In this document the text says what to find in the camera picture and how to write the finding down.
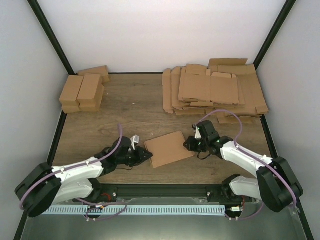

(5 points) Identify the right black frame post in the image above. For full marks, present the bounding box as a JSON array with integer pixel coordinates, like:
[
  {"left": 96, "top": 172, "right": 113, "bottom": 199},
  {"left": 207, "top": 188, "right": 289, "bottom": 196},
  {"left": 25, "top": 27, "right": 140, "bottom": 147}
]
[{"left": 253, "top": 0, "right": 296, "bottom": 70}]

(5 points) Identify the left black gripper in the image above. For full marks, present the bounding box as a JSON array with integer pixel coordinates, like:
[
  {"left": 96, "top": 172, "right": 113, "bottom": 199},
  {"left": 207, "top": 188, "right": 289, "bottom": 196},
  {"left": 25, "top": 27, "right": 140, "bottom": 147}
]
[{"left": 117, "top": 146, "right": 154, "bottom": 167}]

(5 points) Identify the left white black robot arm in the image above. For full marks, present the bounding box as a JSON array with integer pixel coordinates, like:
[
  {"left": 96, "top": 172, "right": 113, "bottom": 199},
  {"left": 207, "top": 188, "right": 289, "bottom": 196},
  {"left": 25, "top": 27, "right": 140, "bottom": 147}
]
[{"left": 14, "top": 136, "right": 153, "bottom": 218}]

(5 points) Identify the folded box top left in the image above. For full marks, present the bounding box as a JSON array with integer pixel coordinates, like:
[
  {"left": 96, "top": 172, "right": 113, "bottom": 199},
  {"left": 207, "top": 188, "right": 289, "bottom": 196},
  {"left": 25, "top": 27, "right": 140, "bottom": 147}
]
[{"left": 59, "top": 75, "right": 84, "bottom": 106}]

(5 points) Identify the folded box at back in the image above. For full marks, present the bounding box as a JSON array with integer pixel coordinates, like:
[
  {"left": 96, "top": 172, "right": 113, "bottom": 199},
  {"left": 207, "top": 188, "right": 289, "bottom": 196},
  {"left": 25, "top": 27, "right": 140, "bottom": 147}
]
[{"left": 77, "top": 65, "right": 110, "bottom": 83}]

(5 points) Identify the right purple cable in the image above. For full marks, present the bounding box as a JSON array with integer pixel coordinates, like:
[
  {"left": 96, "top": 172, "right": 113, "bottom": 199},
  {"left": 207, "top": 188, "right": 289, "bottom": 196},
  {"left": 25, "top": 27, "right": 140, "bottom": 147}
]
[{"left": 193, "top": 109, "right": 300, "bottom": 207}]

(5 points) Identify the stack of flat cardboard sheets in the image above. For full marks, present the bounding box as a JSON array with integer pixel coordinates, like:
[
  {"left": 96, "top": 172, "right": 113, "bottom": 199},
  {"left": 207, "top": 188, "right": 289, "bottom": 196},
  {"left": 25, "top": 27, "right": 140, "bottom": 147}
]
[{"left": 162, "top": 58, "right": 269, "bottom": 124}]

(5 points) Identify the folded box bottom left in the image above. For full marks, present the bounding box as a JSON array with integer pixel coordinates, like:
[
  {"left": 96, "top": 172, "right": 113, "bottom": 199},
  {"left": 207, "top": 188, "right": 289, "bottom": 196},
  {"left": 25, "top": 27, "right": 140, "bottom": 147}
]
[{"left": 62, "top": 105, "right": 81, "bottom": 114}]

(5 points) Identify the folded box top right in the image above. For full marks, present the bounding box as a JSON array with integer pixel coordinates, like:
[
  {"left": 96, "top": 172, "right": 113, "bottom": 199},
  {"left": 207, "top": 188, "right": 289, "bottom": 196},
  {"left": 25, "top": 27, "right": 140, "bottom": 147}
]
[{"left": 77, "top": 73, "right": 102, "bottom": 105}]

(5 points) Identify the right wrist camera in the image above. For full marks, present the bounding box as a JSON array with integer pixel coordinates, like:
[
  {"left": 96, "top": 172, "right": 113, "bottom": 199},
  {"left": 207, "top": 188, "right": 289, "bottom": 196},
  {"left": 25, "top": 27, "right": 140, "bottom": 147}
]
[{"left": 192, "top": 124, "right": 202, "bottom": 140}]

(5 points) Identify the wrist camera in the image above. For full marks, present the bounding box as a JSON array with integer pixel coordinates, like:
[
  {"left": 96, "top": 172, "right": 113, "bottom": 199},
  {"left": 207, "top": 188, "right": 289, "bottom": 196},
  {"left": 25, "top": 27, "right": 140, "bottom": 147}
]
[
  {"left": 130, "top": 134, "right": 140, "bottom": 150},
  {"left": 192, "top": 124, "right": 202, "bottom": 140}
]

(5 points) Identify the brown cardboard box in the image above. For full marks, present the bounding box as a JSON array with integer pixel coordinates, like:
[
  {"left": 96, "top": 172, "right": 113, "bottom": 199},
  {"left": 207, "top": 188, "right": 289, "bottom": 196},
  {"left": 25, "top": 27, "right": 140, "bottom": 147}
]
[{"left": 144, "top": 131, "right": 195, "bottom": 169}]

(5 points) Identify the top flat cardboard sheet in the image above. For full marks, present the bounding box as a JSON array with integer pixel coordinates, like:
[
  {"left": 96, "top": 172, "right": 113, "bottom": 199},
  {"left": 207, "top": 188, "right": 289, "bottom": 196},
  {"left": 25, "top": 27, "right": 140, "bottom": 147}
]
[{"left": 178, "top": 71, "right": 240, "bottom": 105}]

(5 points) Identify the left black frame post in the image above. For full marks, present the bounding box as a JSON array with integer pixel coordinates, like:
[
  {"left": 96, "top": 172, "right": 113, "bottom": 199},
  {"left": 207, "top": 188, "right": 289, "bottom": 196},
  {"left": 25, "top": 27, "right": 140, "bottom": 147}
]
[{"left": 27, "top": 0, "right": 76, "bottom": 75}]

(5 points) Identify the light blue slotted cable duct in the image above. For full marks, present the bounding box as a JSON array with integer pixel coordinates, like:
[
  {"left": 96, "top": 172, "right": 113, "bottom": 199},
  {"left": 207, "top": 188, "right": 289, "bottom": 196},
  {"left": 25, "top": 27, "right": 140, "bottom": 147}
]
[{"left": 43, "top": 205, "right": 226, "bottom": 217}]

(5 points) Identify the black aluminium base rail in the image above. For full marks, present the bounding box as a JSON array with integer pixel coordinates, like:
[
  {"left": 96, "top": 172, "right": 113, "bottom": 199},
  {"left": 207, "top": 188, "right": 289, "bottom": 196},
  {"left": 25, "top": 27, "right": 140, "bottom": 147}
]
[{"left": 72, "top": 183, "right": 256, "bottom": 203}]

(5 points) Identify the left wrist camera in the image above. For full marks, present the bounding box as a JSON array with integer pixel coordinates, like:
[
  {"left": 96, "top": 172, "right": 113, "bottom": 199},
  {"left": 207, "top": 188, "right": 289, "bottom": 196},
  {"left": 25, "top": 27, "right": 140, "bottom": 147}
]
[{"left": 130, "top": 134, "right": 140, "bottom": 150}]

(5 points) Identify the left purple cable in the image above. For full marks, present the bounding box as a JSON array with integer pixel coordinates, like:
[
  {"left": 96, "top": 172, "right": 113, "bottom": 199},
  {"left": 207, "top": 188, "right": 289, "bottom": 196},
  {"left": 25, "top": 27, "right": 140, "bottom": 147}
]
[{"left": 19, "top": 122, "right": 124, "bottom": 211}]

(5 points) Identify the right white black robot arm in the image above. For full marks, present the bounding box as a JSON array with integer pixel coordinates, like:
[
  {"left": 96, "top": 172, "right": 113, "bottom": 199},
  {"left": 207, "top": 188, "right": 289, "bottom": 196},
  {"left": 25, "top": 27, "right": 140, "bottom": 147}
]
[{"left": 183, "top": 120, "right": 304, "bottom": 213}]

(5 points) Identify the black frame post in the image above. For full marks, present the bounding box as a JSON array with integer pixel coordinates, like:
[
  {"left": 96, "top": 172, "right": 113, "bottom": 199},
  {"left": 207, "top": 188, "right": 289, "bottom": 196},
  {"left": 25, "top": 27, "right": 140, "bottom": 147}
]
[
  {"left": 27, "top": 0, "right": 76, "bottom": 75},
  {"left": 253, "top": 0, "right": 296, "bottom": 70}
]

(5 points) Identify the folded box bottom right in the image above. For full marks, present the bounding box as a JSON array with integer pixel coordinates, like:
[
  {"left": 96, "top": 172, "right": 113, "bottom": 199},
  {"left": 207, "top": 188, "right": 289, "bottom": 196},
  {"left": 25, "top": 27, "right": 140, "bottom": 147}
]
[{"left": 79, "top": 84, "right": 105, "bottom": 112}]

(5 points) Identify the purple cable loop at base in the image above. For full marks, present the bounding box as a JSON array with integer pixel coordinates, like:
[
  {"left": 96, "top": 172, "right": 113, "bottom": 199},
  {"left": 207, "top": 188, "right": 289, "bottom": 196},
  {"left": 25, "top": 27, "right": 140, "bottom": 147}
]
[{"left": 85, "top": 195, "right": 132, "bottom": 223}]

